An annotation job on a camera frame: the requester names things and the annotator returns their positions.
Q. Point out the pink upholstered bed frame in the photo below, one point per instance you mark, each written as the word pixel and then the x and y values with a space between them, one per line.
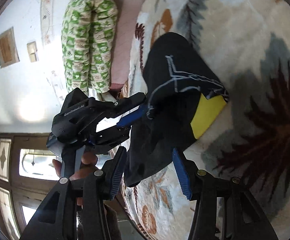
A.
pixel 127 30

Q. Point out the wooden door with glass panes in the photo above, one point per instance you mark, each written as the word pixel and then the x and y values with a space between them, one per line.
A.
pixel 12 167

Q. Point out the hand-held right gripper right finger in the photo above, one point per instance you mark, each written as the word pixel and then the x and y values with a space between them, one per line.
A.
pixel 182 177

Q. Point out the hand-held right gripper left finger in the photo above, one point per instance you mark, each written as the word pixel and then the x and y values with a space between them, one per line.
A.
pixel 115 175

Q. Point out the leaf print plush blanket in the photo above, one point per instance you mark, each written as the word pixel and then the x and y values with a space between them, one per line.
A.
pixel 234 17

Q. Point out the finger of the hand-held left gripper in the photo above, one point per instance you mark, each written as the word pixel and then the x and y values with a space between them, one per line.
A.
pixel 130 117
pixel 127 102

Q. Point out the green checkered folded quilt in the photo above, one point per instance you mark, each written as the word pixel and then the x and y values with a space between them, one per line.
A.
pixel 85 42

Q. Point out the framed wall picture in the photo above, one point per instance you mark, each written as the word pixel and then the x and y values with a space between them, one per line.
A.
pixel 6 47

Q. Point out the beige wall switch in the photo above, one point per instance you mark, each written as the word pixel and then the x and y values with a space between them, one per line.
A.
pixel 32 51

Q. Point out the black pants with yellow patch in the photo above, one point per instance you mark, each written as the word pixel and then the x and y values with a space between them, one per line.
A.
pixel 160 142

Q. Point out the person's left hand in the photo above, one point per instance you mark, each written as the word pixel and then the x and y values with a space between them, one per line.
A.
pixel 88 158

